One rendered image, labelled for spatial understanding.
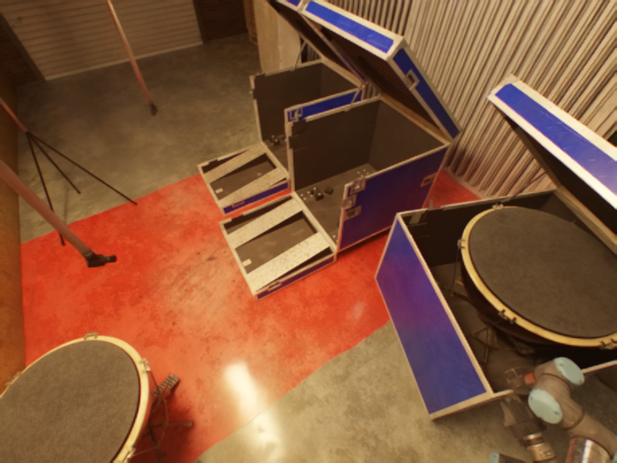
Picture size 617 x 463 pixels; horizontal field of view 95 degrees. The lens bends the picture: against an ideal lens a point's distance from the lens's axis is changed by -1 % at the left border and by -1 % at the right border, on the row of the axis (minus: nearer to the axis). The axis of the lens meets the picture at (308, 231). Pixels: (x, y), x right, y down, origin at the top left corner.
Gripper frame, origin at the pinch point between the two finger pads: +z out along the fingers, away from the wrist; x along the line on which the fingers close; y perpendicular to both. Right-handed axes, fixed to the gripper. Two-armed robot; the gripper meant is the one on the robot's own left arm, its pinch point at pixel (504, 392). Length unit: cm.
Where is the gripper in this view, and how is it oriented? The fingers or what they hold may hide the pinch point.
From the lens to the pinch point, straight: 160.4
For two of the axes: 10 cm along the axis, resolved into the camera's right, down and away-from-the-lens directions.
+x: -2.0, -7.7, 6.1
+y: 9.7, -0.5, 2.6
